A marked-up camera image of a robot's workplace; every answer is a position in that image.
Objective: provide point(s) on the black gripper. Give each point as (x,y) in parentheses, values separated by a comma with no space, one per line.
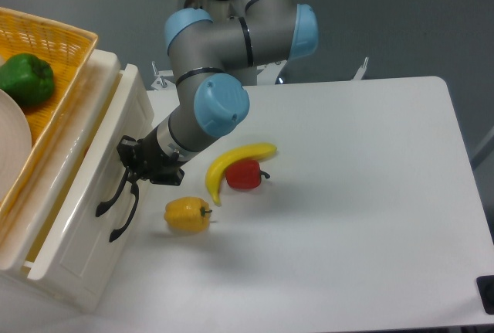
(143,160)

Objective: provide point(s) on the white top drawer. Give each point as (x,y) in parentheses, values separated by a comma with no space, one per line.
(77,259)

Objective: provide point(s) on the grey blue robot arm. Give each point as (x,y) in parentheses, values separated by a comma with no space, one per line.
(205,54)

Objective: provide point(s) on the white drawer cabinet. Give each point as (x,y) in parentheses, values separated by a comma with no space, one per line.
(29,209)

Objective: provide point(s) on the yellow bell pepper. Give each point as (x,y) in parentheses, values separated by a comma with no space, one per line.
(190,214)

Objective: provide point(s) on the white plate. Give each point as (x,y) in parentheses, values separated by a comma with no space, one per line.
(16,142)

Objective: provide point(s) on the metal table clamp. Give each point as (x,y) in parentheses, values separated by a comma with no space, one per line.
(163,79)
(361,71)

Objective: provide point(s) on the red bell pepper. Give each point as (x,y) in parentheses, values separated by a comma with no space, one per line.
(245,175)

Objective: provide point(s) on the yellow banana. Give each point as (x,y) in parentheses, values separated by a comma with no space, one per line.
(216,171)

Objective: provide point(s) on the green bell pepper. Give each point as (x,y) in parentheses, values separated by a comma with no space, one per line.
(27,79)

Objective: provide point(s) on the metal right table clamp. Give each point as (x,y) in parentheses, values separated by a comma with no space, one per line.
(361,71)

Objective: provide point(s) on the black corner device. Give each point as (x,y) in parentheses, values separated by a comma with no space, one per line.
(485,285)

